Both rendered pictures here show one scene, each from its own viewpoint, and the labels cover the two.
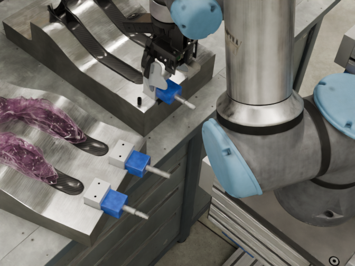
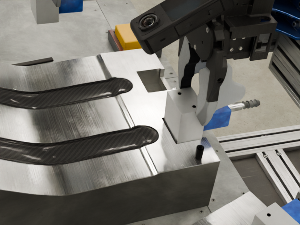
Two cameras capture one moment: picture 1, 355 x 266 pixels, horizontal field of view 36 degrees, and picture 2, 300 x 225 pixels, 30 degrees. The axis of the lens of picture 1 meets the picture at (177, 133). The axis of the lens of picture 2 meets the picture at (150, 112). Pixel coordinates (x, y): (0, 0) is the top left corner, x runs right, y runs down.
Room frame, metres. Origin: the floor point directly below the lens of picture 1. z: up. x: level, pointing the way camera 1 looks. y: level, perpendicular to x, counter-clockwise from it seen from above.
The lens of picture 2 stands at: (0.62, 0.57, 1.39)
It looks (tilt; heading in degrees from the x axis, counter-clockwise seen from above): 41 degrees down; 298
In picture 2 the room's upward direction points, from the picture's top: 8 degrees clockwise
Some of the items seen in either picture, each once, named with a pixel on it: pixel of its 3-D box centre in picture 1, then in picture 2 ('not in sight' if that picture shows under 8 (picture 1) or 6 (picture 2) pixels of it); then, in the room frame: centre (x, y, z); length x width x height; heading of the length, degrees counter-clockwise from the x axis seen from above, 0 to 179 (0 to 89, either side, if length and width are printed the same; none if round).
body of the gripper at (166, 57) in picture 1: (170, 37); (231, 8); (0.83, 0.03, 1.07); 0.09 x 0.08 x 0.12; 53
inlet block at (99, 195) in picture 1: (119, 205); not in sight; (0.56, 0.11, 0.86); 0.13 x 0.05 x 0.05; 70
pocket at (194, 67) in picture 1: (186, 72); (155, 89); (0.93, -0.01, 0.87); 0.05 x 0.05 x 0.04; 53
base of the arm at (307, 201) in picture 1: (324, 170); not in sight; (0.52, -0.24, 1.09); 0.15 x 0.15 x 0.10
